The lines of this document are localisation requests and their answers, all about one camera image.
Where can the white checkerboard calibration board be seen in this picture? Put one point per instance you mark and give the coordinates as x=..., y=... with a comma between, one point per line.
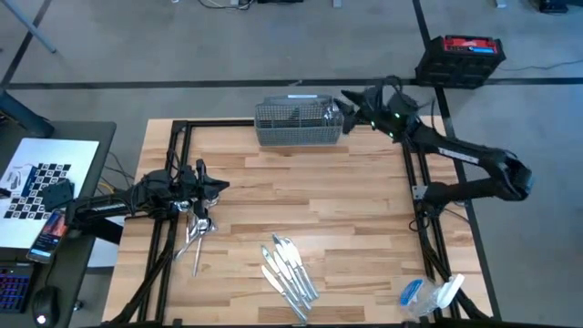
x=54, y=152

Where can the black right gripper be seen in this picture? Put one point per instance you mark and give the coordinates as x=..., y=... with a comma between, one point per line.
x=373, y=109

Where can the grey metal pole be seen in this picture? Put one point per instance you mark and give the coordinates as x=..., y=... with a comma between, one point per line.
x=27, y=25

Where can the grey plastic silverware basket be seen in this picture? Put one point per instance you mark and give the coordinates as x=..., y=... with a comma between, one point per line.
x=291, y=132

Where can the black floor box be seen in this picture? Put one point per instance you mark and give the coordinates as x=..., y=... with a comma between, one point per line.
x=553, y=5

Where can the glass cleaner spray bottle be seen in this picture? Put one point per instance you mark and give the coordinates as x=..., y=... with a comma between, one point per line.
x=412, y=291

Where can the dark blue furniture leg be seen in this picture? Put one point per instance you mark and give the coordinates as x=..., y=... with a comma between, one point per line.
x=23, y=116

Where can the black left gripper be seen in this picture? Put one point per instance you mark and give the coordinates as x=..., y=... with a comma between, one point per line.
x=189, y=187

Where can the black side desk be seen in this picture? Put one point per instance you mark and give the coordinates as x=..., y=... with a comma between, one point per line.
x=91, y=132

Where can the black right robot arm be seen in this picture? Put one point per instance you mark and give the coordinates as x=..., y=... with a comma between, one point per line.
x=460, y=155

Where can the black computer mouse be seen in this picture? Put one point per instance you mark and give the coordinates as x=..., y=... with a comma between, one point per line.
x=45, y=305

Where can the small grey bracket plate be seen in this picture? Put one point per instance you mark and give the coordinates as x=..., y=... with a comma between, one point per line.
x=419, y=191

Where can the red and black toolbox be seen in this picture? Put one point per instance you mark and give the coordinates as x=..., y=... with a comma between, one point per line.
x=460, y=64

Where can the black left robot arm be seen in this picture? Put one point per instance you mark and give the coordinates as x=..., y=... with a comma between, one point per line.
x=114, y=205

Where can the black aluminium table frame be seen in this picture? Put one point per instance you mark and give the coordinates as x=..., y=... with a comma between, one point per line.
x=218, y=123

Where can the smartphone with lit screen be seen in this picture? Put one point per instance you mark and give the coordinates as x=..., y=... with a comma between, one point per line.
x=50, y=237

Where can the black backlit keyboard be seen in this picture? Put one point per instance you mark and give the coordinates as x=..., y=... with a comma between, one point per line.
x=13, y=287

